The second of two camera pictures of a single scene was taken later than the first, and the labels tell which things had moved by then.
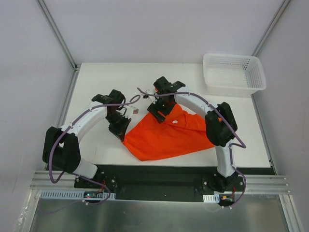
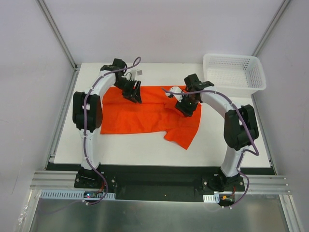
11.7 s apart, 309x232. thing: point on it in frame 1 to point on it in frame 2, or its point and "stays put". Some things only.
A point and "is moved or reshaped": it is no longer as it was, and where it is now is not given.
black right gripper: [159, 109] to [186, 106]
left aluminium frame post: [57, 33] stays put
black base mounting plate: [161, 183] stays put
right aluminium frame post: [283, 6] stays put
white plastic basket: [231, 75] stays put
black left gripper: [118, 124] to [130, 90]
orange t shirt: [149, 138] is moved or reshaped
